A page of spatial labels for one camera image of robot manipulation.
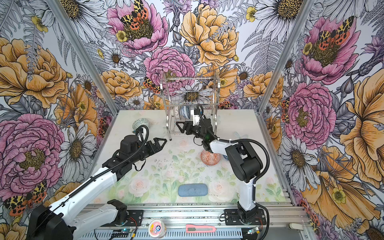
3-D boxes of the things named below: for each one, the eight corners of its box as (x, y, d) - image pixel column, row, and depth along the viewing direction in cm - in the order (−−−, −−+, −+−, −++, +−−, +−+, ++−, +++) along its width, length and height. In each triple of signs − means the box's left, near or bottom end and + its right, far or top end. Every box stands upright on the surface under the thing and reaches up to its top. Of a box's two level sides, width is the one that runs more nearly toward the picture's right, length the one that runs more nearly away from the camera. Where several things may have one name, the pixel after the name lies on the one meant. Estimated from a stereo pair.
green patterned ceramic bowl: (134, 129, 111) (132, 126, 108) (134, 123, 116) (133, 119, 112) (149, 127, 113) (148, 123, 110) (149, 121, 117) (148, 117, 114)
